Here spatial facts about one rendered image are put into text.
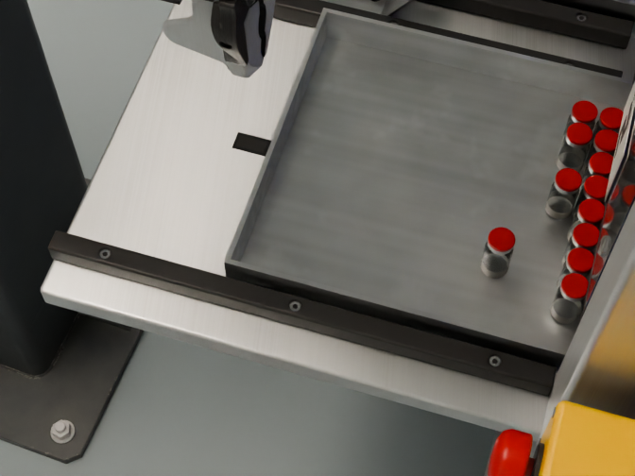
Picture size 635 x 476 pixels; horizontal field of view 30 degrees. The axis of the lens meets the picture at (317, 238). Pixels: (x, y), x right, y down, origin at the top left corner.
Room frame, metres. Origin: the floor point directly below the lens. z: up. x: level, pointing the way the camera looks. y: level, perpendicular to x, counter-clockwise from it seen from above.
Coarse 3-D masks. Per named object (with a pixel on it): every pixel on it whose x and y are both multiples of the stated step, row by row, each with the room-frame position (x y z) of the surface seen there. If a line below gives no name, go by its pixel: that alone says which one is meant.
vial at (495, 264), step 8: (488, 248) 0.43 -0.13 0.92; (512, 248) 0.43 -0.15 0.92; (488, 256) 0.43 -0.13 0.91; (496, 256) 0.43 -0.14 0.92; (504, 256) 0.43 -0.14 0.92; (480, 264) 0.44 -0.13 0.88; (488, 264) 0.43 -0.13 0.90; (496, 264) 0.43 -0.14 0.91; (504, 264) 0.43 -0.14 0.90; (488, 272) 0.43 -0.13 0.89; (496, 272) 0.43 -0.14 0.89; (504, 272) 0.43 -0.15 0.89
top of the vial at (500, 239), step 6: (498, 228) 0.45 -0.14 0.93; (504, 228) 0.45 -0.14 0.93; (492, 234) 0.44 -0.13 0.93; (498, 234) 0.44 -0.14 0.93; (504, 234) 0.44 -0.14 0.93; (510, 234) 0.44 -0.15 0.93; (492, 240) 0.43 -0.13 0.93; (498, 240) 0.43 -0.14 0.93; (504, 240) 0.43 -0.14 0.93; (510, 240) 0.43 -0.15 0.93; (492, 246) 0.43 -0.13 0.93; (498, 246) 0.43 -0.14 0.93; (504, 246) 0.43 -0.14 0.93; (510, 246) 0.43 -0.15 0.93
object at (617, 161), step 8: (632, 88) 0.51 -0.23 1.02; (632, 96) 0.49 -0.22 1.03; (632, 104) 0.48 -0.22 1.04; (624, 112) 0.50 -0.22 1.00; (632, 112) 0.46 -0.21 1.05; (624, 120) 0.49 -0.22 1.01; (624, 136) 0.46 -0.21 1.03; (616, 144) 0.48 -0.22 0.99; (624, 144) 0.44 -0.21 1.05; (624, 152) 0.43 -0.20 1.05; (616, 160) 0.45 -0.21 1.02; (616, 168) 0.43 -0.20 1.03; (608, 184) 0.44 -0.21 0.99; (608, 192) 0.43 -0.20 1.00
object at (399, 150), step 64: (320, 64) 0.64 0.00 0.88; (384, 64) 0.64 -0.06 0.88; (448, 64) 0.63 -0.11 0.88; (512, 64) 0.62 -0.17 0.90; (320, 128) 0.57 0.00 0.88; (384, 128) 0.57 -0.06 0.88; (448, 128) 0.57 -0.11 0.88; (512, 128) 0.57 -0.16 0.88; (256, 192) 0.49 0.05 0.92; (320, 192) 0.51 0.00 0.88; (384, 192) 0.51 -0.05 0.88; (448, 192) 0.51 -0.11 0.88; (512, 192) 0.51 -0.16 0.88; (256, 256) 0.45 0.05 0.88; (320, 256) 0.45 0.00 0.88; (384, 256) 0.45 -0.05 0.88; (448, 256) 0.45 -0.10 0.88; (512, 256) 0.45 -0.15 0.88; (448, 320) 0.37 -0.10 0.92; (512, 320) 0.39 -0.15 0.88; (576, 320) 0.39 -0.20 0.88
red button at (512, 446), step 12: (504, 432) 0.25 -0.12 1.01; (516, 432) 0.25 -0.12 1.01; (504, 444) 0.24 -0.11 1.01; (516, 444) 0.24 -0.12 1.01; (528, 444) 0.24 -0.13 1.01; (492, 456) 0.24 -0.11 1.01; (504, 456) 0.24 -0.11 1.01; (516, 456) 0.24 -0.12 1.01; (528, 456) 0.24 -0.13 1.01; (492, 468) 0.23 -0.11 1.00; (504, 468) 0.23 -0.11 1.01; (516, 468) 0.23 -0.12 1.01; (528, 468) 0.23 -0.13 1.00
